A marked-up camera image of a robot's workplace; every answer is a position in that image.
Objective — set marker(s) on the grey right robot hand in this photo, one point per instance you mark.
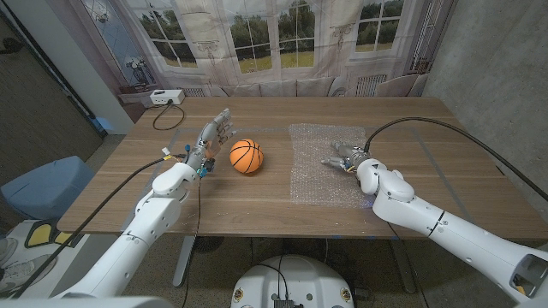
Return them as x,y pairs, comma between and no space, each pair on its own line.
349,156

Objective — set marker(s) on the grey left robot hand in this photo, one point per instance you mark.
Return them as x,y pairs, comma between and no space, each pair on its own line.
210,139

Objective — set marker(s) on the clear bubble wrap sheet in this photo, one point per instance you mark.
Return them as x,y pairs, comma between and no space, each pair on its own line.
317,179

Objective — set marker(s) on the orange mini basketball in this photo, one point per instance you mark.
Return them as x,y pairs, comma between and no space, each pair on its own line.
246,156

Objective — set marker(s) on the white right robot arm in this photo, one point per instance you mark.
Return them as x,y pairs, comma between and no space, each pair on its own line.
449,226

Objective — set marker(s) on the white power adapter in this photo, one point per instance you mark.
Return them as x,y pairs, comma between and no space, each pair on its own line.
167,97

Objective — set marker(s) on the printed window scene backdrop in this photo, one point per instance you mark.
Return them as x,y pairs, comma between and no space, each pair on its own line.
274,43

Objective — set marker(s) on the grey table leg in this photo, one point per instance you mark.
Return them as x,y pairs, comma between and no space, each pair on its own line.
183,261
402,265

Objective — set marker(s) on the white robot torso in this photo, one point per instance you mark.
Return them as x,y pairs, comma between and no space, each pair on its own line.
293,282

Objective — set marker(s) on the blue padded stool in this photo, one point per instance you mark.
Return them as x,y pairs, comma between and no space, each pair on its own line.
43,188

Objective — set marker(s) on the grey sneaker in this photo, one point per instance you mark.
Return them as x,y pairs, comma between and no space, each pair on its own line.
21,271

